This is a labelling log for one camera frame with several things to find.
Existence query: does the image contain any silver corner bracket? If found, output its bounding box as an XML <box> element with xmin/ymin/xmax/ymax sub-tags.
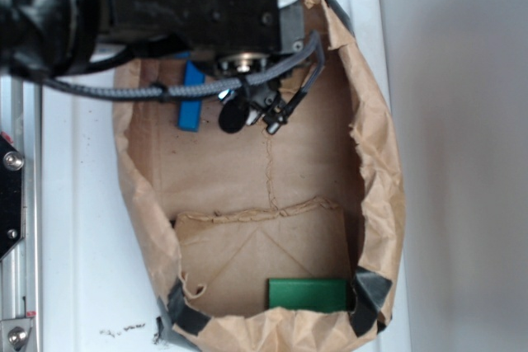
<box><xmin>1</xmin><ymin>318</ymin><xmax>33</xmax><ymax>352</ymax></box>

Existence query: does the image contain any green rectangular block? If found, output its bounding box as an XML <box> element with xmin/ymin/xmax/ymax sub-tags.
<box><xmin>267</xmin><ymin>279</ymin><xmax>348</xmax><ymax>313</ymax></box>

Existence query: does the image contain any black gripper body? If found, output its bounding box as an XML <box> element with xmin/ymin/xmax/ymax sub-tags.
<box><xmin>208</xmin><ymin>52</ymin><xmax>291</xmax><ymax>121</ymax></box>

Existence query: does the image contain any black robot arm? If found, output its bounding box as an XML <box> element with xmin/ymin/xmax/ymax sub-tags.
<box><xmin>1</xmin><ymin>0</ymin><xmax>306</xmax><ymax>134</ymax></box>

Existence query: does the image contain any brown paper-lined box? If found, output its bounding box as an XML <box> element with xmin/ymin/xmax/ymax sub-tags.
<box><xmin>113</xmin><ymin>0</ymin><xmax>405</xmax><ymax>351</ymax></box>

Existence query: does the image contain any aluminium frame rail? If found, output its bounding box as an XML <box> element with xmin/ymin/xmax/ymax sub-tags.
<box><xmin>1</xmin><ymin>77</ymin><xmax>42</xmax><ymax>351</ymax></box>

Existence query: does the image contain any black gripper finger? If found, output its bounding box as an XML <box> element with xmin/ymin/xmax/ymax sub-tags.
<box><xmin>264</xmin><ymin>106</ymin><xmax>289</xmax><ymax>135</ymax></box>

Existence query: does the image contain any black foam microphone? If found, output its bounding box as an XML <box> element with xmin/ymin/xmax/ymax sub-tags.
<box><xmin>219</xmin><ymin>101</ymin><xmax>249</xmax><ymax>134</ymax></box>

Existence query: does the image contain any blue rectangular block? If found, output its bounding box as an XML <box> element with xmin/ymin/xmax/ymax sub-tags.
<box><xmin>177</xmin><ymin>61</ymin><xmax>205</xmax><ymax>133</ymax></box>

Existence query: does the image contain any black metal bracket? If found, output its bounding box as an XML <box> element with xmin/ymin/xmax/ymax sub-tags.
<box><xmin>0</xmin><ymin>132</ymin><xmax>25</xmax><ymax>260</ymax></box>

